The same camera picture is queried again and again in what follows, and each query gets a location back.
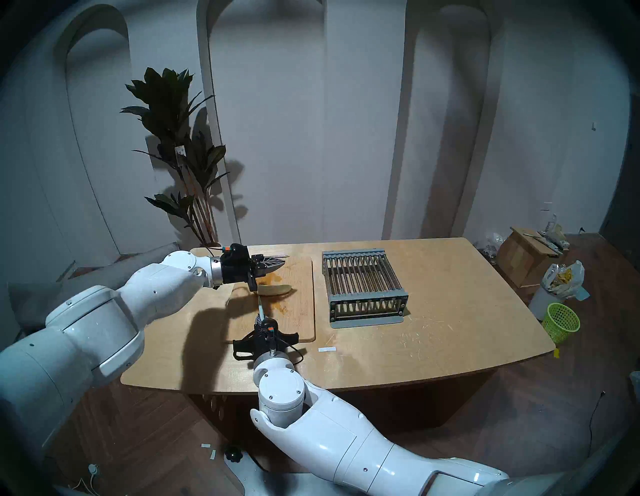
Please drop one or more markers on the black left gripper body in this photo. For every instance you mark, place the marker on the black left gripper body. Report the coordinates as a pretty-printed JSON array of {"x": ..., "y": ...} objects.
[{"x": 235, "y": 265}]

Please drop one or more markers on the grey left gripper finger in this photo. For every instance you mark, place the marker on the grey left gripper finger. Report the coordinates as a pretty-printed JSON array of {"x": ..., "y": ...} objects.
[
  {"x": 270, "y": 260},
  {"x": 265, "y": 268}
]

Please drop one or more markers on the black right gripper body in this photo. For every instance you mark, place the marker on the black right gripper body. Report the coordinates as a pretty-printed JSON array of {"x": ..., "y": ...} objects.
[{"x": 267, "y": 342}]

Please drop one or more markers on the peeled banana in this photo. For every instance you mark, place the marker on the peeled banana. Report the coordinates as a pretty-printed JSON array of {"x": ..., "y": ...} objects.
[{"x": 277, "y": 290}]

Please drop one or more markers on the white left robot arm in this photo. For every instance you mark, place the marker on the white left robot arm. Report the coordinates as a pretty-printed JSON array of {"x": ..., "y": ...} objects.
[{"x": 75, "y": 340}]

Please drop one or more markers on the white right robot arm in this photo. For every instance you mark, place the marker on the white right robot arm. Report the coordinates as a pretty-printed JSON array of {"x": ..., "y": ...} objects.
[{"x": 350, "y": 450}]

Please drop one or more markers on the wooden cutting board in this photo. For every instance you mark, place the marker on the wooden cutting board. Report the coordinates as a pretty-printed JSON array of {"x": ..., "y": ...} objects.
[{"x": 300, "y": 310}]

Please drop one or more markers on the grey metal dish rack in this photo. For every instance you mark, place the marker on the grey metal dish rack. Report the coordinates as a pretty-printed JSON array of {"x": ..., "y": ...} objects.
[{"x": 362, "y": 280}]

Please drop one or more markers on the black base knob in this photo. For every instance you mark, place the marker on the black base knob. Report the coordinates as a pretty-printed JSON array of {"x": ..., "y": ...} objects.
[{"x": 233, "y": 454}]

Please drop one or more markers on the white plant tag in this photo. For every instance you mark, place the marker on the white plant tag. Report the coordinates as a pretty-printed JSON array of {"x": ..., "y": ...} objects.
[{"x": 179, "y": 150}]

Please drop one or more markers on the tall potted green plant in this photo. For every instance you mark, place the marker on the tall potted green plant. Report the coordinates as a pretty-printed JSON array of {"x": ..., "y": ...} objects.
[{"x": 167, "y": 115}]

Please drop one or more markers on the white floor plug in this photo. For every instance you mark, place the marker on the white floor plug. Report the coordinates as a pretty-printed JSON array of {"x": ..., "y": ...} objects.
[{"x": 92, "y": 469}]

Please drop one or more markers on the clear crumpled plastic bag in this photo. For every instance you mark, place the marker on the clear crumpled plastic bag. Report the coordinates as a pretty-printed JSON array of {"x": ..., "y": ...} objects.
[{"x": 490, "y": 244}]

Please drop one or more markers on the cardboard box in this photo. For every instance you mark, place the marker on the cardboard box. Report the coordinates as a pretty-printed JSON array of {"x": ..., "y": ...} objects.
[{"x": 517, "y": 257}]

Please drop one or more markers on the white waste bin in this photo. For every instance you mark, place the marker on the white waste bin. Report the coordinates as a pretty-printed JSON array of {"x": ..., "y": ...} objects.
[{"x": 539, "y": 302}]

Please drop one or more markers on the clear plastic bottle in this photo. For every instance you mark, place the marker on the clear plastic bottle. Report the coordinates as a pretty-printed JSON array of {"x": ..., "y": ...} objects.
[{"x": 551, "y": 224}]

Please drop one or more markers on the crumpled snack bag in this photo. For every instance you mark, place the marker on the crumpled snack bag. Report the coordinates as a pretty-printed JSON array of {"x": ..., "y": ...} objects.
[{"x": 556, "y": 237}]

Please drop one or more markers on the green plastic basket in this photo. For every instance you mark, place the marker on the green plastic basket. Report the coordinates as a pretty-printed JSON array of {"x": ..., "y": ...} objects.
[{"x": 561, "y": 322}]

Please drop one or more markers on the white plastic bag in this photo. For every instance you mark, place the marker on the white plastic bag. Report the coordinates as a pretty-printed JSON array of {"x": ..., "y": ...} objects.
[{"x": 565, "y": 279}]

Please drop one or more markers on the blue paper scrap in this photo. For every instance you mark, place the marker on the blue paper scrap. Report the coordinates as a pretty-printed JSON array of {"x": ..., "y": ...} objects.
[{"x": 582, "y": 294}]

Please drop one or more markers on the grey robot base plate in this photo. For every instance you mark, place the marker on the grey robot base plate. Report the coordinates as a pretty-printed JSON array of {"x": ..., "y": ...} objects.
[{"x": 265, "y": 482}]

